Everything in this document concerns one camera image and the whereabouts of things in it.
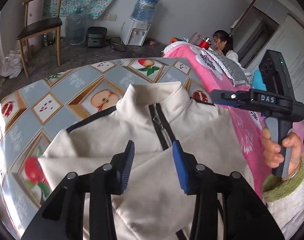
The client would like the blue plush pillow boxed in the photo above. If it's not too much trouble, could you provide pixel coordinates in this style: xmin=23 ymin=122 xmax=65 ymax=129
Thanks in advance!
xmin=251 ymin=70 xmax=267 ymax=91

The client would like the empty clear water jug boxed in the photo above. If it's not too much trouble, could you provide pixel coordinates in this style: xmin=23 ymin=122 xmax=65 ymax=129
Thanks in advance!
xmin=65 ymin=7 xmax=85 ymax=46

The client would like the pink transparent bottle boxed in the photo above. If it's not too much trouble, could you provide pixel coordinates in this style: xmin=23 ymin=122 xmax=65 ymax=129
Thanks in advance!
xmin=188 ymin=32 xmax=201 ymax=45

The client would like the person's right hand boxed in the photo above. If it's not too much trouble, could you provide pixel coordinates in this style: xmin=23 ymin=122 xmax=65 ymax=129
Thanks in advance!
xmin=261 ymin=127 xmax=302 ymax=181

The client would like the black rice cooker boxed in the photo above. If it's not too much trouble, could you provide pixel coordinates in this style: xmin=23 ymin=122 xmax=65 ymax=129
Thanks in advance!
xmin=86 ymin=27 xmax=108 ymax=48

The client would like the green drink can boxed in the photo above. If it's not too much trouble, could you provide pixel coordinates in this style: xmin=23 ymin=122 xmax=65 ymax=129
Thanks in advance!
xmin=43 ymin=33 xmax=49 ymax=47

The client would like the wooden chair black seat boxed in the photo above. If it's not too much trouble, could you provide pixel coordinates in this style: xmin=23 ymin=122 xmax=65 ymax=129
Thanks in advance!
xmin=17 ymin=0 xmax=63 ymax=77

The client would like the pink floral blanket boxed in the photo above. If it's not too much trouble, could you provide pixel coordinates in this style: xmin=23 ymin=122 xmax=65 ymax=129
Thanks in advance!
xmin=163 ymin=42 xmax=304 ymax=191

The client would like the red thermos bottle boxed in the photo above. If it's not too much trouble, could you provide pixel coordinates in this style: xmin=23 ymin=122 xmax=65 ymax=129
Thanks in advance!
xmin=198 ymin=37 xmax=211 ymax=49

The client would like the seated dark-haired person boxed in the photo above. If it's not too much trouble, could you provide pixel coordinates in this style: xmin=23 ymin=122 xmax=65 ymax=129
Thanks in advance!
xmin=213 ymin=30 xmax=242 ymax=68

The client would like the cream zip-up jacket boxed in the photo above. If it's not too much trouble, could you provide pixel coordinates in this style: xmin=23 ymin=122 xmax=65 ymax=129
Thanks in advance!
xmin=39 ymin=82 xmax=254 ymax=239

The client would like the white cylindrical air purifier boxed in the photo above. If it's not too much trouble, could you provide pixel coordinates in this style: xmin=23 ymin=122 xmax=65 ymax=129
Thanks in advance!
xmin=27 ymin=0 xmax=45 ymax=51

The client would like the white fuzzy green-cuffed sleeve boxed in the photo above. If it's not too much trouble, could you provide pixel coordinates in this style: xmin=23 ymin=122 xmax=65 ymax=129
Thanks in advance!
xmin=261 ymin=157 xmax=304 ymax=239

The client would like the blue water jug on dispenser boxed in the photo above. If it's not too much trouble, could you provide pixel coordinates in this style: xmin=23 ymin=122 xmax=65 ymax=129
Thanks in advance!
xmin=130 ymin=0 xmax=159 ymax=22

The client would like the fruit-pattern blue bedsheet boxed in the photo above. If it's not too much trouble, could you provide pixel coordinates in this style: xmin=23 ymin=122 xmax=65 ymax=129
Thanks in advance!
xmin=0 ymin=57 xmax=210 ymax=237

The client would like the white plastic bag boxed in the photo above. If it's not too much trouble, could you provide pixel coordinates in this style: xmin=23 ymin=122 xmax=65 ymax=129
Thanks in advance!
xmin=0 ymin=50 xmax=23 ymax=79

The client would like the grey lace-trimmed pillow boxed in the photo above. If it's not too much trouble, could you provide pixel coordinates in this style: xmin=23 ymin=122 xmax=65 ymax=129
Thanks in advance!
xmin=205 ymin=50 xmax=250 ymax=86

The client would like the white water dispenser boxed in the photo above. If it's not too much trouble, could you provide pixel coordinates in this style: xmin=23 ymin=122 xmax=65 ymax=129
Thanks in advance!
xmin=121 ymin=17 xmax=151 ymax=47

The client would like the white wall socket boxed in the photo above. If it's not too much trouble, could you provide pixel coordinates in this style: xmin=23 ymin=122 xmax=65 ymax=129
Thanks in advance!
xmin=103 ymin=14 xmax=117 ymax=21

